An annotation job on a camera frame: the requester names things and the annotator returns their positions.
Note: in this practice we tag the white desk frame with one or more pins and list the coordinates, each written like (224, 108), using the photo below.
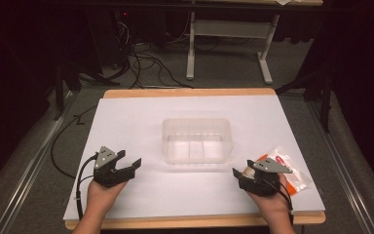
(233, 29)

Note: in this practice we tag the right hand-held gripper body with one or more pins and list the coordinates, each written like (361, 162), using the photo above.
(261, 185)

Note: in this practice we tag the person's right hand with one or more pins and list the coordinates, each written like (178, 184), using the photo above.
(274, 204)

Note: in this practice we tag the black metal stand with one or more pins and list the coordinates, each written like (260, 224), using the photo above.
(60, 87)
(326, 97)

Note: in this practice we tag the white paper sheet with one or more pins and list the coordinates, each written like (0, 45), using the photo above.
(191, 188)

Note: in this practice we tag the person's left hand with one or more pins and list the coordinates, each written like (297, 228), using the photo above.
(102, 196)

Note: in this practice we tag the clear plastic container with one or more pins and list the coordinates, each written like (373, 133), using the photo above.
(196, 143)

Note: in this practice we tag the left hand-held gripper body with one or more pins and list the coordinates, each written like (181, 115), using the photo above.
(110, 177)

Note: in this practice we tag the clear bag with orange contents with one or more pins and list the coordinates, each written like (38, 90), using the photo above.
(297, 182)

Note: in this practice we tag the metal floor rail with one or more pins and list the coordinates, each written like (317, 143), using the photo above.
(341, 165)
(29, 169)

